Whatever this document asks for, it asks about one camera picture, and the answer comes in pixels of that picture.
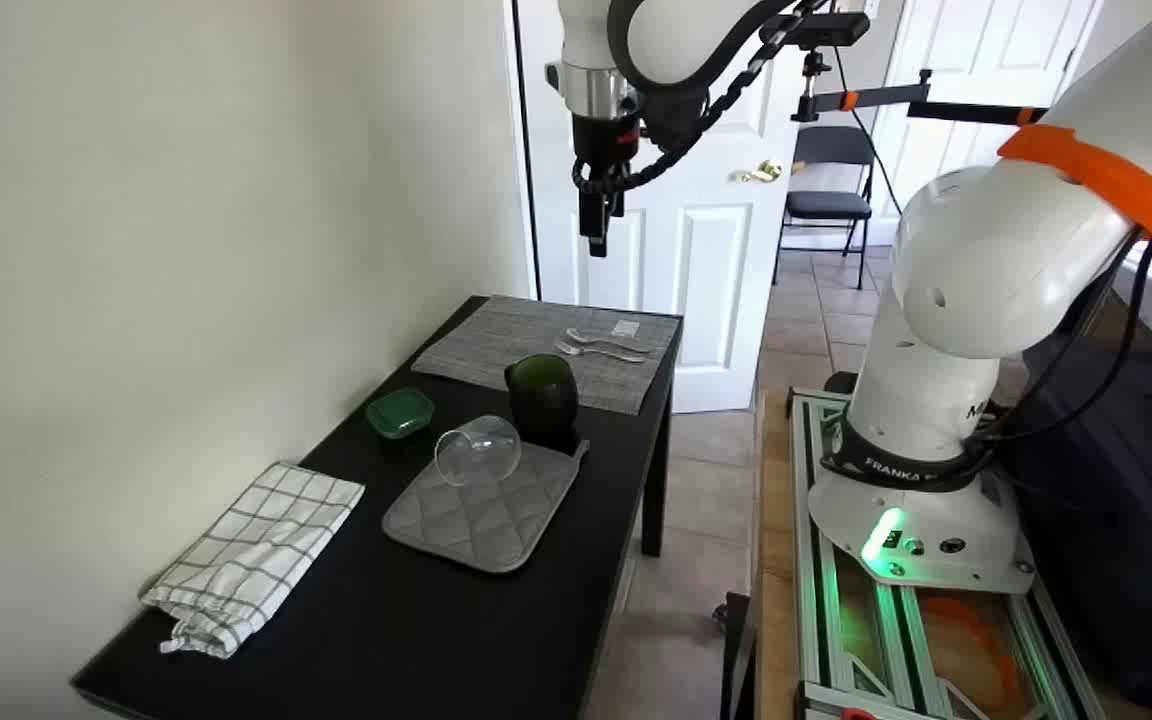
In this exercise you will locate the grey woven placemat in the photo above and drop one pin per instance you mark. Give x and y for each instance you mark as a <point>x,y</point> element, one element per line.
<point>499,344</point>

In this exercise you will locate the silver fork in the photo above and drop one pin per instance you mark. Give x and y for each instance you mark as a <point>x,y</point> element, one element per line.
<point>610,336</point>

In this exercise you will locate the white checked dish towel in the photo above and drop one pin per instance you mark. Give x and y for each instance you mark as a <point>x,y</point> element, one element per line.
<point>257,547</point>

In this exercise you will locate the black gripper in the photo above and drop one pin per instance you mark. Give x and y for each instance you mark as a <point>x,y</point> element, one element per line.
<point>600,155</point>

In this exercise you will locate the dark bulky furniture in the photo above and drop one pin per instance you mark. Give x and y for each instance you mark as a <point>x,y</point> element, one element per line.
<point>1121,533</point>

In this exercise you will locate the white panel door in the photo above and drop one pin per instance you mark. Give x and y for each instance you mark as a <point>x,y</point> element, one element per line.
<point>989,40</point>
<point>710,265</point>

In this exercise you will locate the wooden board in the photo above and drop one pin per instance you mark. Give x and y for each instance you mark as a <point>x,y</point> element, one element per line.
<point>779,603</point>

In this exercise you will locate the small green dish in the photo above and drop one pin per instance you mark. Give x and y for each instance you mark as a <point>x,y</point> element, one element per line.
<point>402,415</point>

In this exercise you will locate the silver spoon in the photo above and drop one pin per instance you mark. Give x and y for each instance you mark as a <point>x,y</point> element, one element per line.
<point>596,352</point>

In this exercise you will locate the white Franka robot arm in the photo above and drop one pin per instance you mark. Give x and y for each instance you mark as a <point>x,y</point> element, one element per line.
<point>962,265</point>

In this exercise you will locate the black table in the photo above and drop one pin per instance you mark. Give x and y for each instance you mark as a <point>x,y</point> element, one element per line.
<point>468,625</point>

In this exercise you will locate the black stereo camera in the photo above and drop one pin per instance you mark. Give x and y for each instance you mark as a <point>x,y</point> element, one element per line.
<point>825,24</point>

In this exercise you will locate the grey quilted pot holder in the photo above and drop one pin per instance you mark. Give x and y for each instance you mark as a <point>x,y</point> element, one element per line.
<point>480,527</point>

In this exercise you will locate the black folding chair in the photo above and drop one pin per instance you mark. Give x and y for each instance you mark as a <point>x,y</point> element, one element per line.
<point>825,200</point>

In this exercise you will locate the dark green glass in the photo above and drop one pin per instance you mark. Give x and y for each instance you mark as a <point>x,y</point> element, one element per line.
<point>540,400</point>

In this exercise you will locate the clear drinking glass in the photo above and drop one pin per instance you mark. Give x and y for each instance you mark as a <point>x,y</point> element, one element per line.
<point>476,450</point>

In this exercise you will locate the aluminium base frame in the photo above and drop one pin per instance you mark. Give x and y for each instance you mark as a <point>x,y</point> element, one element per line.
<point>856,652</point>

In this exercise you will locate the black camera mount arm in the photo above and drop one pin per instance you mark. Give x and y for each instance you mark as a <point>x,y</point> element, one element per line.
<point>868,97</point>

